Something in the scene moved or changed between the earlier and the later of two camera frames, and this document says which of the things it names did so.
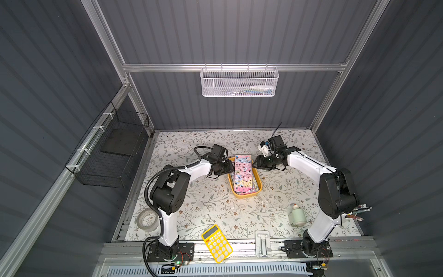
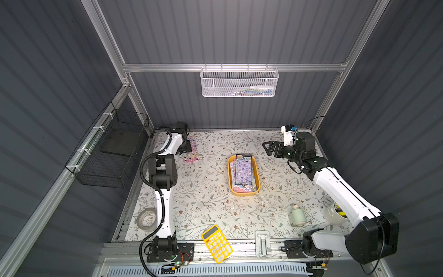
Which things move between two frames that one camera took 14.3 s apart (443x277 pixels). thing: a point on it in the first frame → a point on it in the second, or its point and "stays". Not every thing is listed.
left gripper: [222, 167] → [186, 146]
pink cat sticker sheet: [243, 176] → [193, 156]
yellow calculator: [217, 243] stays
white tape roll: [147, 220] stays
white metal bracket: [262, 243] stays
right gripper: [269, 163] → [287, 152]
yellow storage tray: [241, 196] stays
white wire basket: [239, 82] stays
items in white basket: [254, 90] stays
